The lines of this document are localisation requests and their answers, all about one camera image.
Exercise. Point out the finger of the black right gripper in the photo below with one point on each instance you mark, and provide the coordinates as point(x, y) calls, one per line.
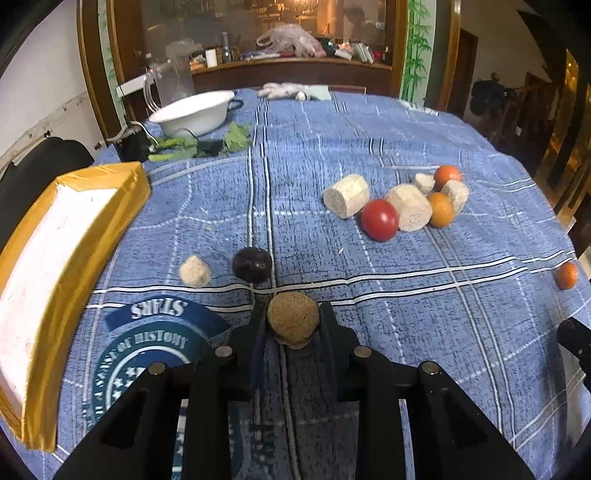
point(575, 337)

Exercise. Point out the dark purple plum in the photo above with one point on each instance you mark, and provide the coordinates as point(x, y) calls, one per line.
point(252, 265)

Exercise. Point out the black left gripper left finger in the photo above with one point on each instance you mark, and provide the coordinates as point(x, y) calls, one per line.
point(135, 438)

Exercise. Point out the red tomato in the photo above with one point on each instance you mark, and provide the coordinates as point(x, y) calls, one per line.
point(380, 220)

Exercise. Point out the orange fruit at back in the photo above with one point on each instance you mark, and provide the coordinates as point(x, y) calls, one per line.
point(446, 173)

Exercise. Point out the orange tangerine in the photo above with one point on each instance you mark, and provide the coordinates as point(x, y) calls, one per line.
point(567, 276)

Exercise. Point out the beige foam piece right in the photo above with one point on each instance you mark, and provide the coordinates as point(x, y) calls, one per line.
point(458, 193)

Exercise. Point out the white enamel bowl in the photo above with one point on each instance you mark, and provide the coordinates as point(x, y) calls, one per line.
point(196, 115)

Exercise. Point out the white work gloves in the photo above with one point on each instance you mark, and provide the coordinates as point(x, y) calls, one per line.
point(296, 91)

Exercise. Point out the small beige foam piece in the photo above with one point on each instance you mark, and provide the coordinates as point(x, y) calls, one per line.
point(424, 182)

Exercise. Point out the black power adapter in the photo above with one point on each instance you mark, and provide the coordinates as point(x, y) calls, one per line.
point(134, 143)

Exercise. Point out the blue plaid tablecloth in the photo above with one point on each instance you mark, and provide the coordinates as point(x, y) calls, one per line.
point(478, 297)

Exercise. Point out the pink plastic bag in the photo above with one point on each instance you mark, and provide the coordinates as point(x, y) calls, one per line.
point(290, 39)

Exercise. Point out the yellow taped foam tray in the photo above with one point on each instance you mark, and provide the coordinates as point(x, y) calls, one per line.
point(49, 267)

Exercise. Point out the wooden sideboard counter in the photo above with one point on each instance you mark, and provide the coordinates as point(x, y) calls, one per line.
point(338, 74)

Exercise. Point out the small beige foam ball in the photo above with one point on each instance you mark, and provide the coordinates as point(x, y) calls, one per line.
point(194, 272)

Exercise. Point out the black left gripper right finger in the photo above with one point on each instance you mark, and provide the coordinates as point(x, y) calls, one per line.
point(451, 437)

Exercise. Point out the black leather sofa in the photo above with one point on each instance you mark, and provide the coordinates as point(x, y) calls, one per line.
point(22, 184)

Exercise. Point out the green leafy vegetable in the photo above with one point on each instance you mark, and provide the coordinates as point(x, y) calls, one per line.
point(187, 145)

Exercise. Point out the orange fruit near cylinders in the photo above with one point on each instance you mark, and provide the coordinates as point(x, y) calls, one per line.
point(443, 212)

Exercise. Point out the large beige foam cylinder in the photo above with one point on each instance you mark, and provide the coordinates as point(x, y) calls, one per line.
point(348, 196)

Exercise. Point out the brown fuzzy round fruit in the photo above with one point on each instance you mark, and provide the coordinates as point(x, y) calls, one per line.
point(293, 317)

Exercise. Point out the beige foam cylinder middle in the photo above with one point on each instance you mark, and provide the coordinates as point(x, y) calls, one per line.
point(413, 207)

